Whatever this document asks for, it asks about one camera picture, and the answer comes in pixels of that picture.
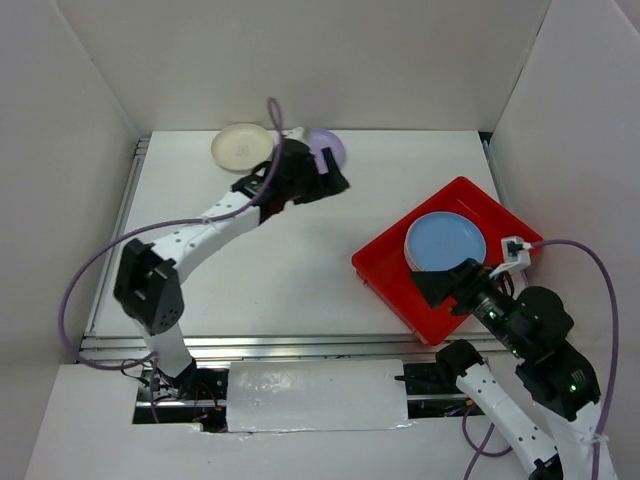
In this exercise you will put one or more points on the cream plate at back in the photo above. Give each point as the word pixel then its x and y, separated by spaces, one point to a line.
pixel 240 147

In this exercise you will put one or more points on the red plastic bin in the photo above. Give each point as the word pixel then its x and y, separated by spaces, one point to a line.
pixel 382 266

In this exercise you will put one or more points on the purple plate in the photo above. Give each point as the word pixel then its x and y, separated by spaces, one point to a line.
pixel 319 139

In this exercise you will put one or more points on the white tape patch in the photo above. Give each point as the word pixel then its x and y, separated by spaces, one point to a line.
pixel 327 395

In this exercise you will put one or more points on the blue plate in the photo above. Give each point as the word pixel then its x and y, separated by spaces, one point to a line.
pixel 440 241

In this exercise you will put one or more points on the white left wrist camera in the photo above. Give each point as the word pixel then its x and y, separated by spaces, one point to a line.
pixel 297 134

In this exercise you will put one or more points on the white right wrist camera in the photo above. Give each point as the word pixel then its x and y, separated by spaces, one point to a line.
pixel 516 256

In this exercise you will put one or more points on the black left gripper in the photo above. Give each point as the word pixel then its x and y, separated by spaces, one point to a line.
pixel 325 184

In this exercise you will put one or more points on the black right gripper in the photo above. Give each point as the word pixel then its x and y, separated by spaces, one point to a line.
pixel 460 281

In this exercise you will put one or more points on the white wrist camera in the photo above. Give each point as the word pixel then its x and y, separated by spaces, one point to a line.
pixel 516 256
pixel 297 134

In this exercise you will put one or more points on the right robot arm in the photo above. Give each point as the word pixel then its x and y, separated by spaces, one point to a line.
pixel 562 383

